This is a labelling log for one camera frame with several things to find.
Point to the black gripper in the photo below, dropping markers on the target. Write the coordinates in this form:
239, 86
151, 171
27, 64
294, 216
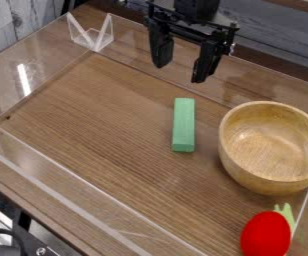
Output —
199, 17

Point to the green rectangular block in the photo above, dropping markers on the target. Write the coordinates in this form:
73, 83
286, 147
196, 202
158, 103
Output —
183, 125

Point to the wooden bowl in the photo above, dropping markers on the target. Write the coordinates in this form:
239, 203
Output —
262, 146

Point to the clear acrylic corner bracket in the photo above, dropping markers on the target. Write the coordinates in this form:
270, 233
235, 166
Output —
91, 38

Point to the clear acrylic wall panel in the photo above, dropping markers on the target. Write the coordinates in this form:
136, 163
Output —
89, 219

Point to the black table frame bracket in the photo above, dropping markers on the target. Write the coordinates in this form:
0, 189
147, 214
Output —
40, 242

